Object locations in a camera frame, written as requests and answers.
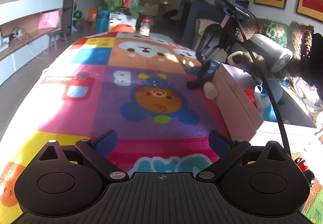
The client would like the colourful cartoon play mat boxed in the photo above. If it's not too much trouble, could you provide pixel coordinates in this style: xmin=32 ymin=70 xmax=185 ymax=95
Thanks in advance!
xmin=1 ymin=32 xmax=322 ymax=223

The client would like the pink cardboard box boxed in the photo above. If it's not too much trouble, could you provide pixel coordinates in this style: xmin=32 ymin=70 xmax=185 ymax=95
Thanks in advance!
xmin=211 ymin=62 xmax=316 ymax=149

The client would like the black remote stick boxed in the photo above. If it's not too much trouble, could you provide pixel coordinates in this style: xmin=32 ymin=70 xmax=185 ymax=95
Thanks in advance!
xmin=186 ymin=60 xmax=215 ymax=90

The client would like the pink paper bag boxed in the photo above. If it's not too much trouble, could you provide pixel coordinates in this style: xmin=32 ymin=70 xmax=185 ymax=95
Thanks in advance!
xmin=38 ymin=10 xmax=60 ymax=30

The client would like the white tv cabinet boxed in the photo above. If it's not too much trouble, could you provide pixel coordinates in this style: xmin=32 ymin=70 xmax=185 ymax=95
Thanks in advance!
xmin=1 ymin=0 xmax=64 ymax=84

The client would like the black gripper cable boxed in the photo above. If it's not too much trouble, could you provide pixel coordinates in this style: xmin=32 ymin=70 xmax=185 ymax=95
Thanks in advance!
xmin=222 ymin=0 xmax=293 ymax=156

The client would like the blue water bottle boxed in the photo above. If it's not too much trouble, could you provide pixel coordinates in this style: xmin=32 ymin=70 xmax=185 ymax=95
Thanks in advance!
xmin=96 ymin=10 xmax=110 ymax=34

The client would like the red lid glass jar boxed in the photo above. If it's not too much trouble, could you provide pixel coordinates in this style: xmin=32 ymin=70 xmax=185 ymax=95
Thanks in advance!
xmin=140 ymin=18 xmax=151 ymax=37

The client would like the orange plastic toy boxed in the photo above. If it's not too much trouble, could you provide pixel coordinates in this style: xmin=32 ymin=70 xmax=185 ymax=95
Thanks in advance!
xmin=243 ymin=89 xmax=257 ymax=108

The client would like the red black toy figure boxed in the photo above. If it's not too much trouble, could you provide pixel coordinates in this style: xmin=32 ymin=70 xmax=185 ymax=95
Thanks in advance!
xmin=294 ymin=157 xmax=315 ymax=187

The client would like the orange round bowl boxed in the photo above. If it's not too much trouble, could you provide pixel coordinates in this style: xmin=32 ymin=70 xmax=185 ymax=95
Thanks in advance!
xmin=111 ymin=24 xmax=136 ymax=33

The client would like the brown knitted glove hand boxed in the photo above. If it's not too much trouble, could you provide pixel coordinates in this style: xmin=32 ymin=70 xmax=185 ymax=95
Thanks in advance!
xmin=227 ymin=18 xmax=322 ymax=80

